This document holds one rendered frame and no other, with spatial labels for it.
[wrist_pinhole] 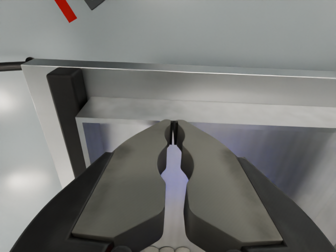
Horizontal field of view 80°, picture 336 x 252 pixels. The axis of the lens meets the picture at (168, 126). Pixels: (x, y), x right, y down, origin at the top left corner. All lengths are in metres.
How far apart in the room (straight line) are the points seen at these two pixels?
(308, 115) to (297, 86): 0.03
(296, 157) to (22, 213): 2.09
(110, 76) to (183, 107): 0.06
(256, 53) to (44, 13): 1.00
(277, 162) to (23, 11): 1.16
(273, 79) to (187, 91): 0.07
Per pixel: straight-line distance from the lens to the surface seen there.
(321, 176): 0.27
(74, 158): 0.20
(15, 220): 2.29
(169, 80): 0.16
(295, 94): 0.20
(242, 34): 1.10
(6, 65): 1.22
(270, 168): 0.24
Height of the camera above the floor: 1.03
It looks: 58 degrees down
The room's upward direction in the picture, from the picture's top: 180 degrees clockwise
